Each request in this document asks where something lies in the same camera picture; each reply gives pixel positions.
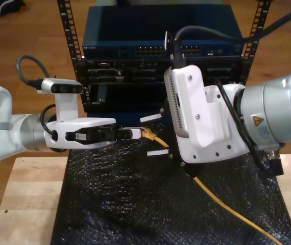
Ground dark sneaker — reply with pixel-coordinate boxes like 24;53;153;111
0;0;26;16

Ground grey camera cable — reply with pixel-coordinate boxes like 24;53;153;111
16;55;51;89

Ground yellow network cable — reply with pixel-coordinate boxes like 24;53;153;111
140;127;284;245

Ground blue network switch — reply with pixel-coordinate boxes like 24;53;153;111
82;5;246;60

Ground black perforated rack post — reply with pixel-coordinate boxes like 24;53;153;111
57;0;90;113
237;0;273;85

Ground blue rack base plate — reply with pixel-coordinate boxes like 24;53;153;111
86;111;165;126

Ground black bubble wrap mat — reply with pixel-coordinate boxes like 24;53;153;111
51;122;291;245

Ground black rack server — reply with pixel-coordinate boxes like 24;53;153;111
75;58;251;85

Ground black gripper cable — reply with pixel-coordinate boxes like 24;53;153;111
40;105;59;136
214;78;284;185

